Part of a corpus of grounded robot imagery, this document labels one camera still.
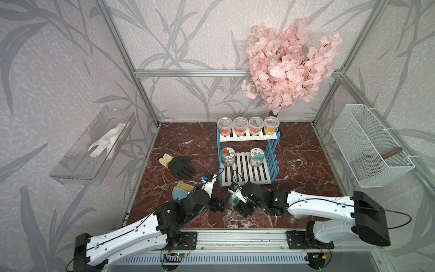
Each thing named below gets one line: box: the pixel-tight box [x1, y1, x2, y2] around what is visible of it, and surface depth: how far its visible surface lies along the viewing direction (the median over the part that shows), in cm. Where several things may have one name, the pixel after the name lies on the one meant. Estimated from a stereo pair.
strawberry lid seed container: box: [220, 146, 236, 167], surface depth 95 cm
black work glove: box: [158, 153, 195, 180], surface depth 99 cm
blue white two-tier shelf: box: [216, 122, 281, 187], surface depth 93 cm
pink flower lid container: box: [249, 147, 266, 168], surface depth 93 cm
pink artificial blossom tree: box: [241, 18, 343, 116], surface depth 75 cm
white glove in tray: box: [87, 121, 132, 161], surface depth 68 cm
